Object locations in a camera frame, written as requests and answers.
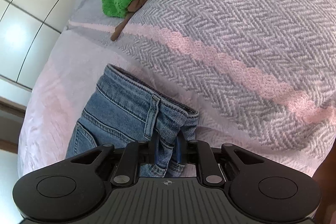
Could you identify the blue denim jeans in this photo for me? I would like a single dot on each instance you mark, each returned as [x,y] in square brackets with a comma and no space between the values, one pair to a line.
[123,119]

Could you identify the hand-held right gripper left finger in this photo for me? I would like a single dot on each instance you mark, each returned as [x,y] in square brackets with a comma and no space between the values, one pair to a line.
[156,148]

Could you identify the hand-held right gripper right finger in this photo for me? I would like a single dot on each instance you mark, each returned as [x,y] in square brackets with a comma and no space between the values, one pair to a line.
[180,150]

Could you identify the grey herringbone blanket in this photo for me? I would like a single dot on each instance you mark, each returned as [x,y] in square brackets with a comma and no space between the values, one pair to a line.
[231,50]

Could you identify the pink bed sheet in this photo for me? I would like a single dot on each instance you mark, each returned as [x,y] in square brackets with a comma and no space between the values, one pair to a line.
[57,82]

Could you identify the white wardrobe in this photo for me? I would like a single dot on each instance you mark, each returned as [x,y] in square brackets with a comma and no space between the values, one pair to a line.
[27,16]

